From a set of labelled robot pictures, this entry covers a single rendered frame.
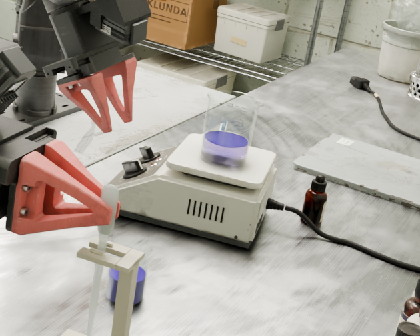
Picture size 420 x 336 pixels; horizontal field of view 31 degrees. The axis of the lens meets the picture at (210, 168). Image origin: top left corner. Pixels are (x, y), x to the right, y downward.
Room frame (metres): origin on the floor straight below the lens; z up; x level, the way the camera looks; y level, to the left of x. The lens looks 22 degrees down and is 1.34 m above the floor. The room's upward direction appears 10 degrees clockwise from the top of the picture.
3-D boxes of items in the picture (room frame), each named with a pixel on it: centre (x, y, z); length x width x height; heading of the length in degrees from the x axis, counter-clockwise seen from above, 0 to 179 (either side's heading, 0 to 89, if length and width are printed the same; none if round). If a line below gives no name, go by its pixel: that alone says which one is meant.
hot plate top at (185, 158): (0.89, -0.01, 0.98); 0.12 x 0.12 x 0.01; 79
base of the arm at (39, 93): (1.16, 0.30, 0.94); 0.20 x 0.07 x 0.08; 156
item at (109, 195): (0.54, 0.08, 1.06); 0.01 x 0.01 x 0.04; 74
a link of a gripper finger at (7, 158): (0.55, 0.11, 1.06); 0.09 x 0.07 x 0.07; 74
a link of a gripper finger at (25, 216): (0.56, 0.11, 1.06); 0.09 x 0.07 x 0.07; 74
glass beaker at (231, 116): (0.88, -0.02, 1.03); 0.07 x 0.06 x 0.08; 78
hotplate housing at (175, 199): (0.90, 0.01, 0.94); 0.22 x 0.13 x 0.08; 79
